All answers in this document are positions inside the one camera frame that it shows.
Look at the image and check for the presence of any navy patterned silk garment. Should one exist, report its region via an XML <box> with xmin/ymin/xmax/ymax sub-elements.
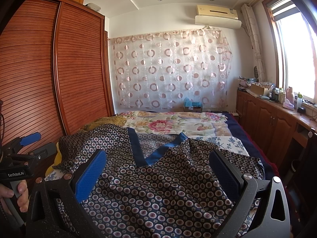
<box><xmin>56</xmin><ymin>124</ymin><xmax>265</xmax><ymax>238</ymax></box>

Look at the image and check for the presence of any person's left hand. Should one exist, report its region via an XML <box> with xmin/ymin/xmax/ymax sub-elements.
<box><xmin>1</xmin><ymin>180</ymin><xmax>29</xmax><ymax>215</ymax></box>

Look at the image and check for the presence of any yellow plush toy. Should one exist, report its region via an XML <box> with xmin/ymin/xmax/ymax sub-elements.
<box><xmin>45</xmin><ymin>142</ymin><xmax>62</xmax><ymax>177</ymax></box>

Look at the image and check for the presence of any wooden slatted wardrobe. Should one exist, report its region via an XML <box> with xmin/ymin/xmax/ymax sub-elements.
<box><xmin>1</xmin><ymin>0</ymin><xmax>114</xmax><ymax>147</ymax></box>

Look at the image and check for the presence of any wooden low cabinet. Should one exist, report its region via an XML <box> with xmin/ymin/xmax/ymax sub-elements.
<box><xmin>236</xmin><ymin>90</ymin><xmax>316</xmax><ymax>168</ymax></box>

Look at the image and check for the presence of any gold embroidered pillow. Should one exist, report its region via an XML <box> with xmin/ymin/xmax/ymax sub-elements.
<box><xmin>78</xmin><ymin>116</ymin><xmax>127</xmax><ymax>132</ymax></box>

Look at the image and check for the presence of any blue floral bed sheet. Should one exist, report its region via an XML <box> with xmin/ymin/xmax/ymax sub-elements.
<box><xmin>45</xmin><ymin>135</ymin><xmax>249</xmax><ymax>181</ymax></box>

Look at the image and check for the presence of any pink figurine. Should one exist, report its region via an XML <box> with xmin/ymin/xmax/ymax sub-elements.
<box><xmin>283</xmin><ymin>86</ymin><xmax>294</xmax><ymax>110</ymax></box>

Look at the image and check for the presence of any floral quilt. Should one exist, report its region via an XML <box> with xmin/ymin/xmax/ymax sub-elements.
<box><xmin>119</xmin><ymin>111</ymin><xmax>232</xmax><ymax>138</ymax></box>

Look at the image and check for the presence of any cardboard box on cabinet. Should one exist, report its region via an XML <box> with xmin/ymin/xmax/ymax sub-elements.
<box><xmin>250</xmin><ymin>83</ymin><xmax>270</xmax><ymax>97</ymax></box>

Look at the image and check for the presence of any circle patterned sheer curtain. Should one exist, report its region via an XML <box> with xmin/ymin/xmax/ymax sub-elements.
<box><xmin>109</xmin><ymin>28</ymin><xmax>232</xmax><ymax>111</ymax></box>

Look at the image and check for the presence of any blue item box by curtain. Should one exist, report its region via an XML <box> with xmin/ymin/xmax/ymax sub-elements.
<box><xmin>183</xmin><ymin>98</ymin><xmax>202</xmax><ymax>113</ymax></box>

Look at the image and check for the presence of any window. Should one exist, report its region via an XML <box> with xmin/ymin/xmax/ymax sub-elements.
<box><xmin>262</xmin><ymin>0</ymin><xmax>316</xmax><ymax>104</ymax></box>

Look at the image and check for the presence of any side window curtain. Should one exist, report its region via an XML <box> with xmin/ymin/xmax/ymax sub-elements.
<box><xmin>241</xmin><ymin>3</ymin><xmax>267</xmax><ymax>82</ymax></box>

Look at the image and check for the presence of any wall air conditioner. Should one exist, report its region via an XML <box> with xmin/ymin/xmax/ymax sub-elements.
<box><xmin>195</xmin><ymin>5</ymin><xmax>242</xmax><ymax>29</ymax></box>

